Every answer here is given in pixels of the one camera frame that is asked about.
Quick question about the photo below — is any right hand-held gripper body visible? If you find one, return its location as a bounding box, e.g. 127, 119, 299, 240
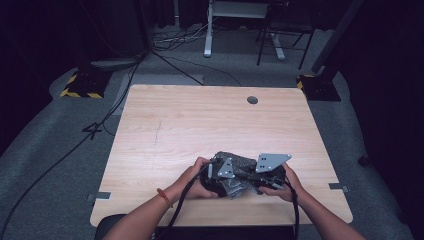
254, 152, 293, 191

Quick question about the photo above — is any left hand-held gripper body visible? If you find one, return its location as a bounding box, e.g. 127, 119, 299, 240
199, 156, 235, 198

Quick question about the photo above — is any person's right hand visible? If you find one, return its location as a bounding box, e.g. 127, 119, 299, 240
258, 163, 305, 203

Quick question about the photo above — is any person's left hand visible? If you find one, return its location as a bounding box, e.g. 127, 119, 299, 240
173, 156, 219, 201

